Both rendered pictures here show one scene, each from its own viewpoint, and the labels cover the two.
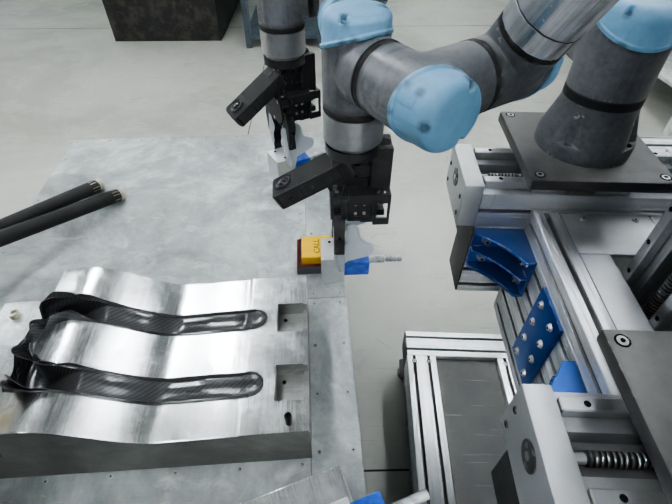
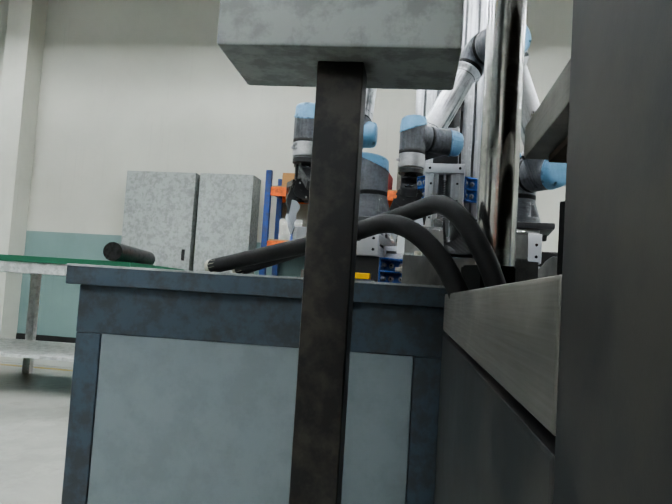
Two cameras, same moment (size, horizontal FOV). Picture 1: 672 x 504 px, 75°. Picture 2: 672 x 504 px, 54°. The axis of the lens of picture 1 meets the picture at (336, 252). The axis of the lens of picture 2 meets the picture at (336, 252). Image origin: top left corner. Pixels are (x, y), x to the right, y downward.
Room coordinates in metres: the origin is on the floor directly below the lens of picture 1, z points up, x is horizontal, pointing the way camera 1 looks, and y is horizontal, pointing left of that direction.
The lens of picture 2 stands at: (0.35, 1.84, 0.77)
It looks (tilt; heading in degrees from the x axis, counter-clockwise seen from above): 4 degrees up; 280
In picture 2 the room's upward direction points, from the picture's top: 4 degrees clockwise
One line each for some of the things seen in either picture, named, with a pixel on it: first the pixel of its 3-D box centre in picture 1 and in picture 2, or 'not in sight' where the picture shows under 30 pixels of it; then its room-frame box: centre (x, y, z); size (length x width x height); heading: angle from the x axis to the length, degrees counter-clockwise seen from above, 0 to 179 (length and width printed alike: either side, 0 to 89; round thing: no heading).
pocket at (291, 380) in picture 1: (292, 388); not in sight; (0.30, 0.06, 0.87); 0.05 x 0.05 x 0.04; 4
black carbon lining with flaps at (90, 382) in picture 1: (135, 347); (465, 241); (0.34, 0.27, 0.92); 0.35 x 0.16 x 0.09; 94
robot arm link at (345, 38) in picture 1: (357, 61); (413, 136); (0.49, -0.02, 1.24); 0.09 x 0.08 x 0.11; 33
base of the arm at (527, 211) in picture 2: not in sight; (517, 210); (0.17, -0.40, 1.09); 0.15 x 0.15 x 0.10
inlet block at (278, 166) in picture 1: (301, 159); (298, 238); (0.79, 0.07, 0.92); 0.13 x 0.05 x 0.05; 121
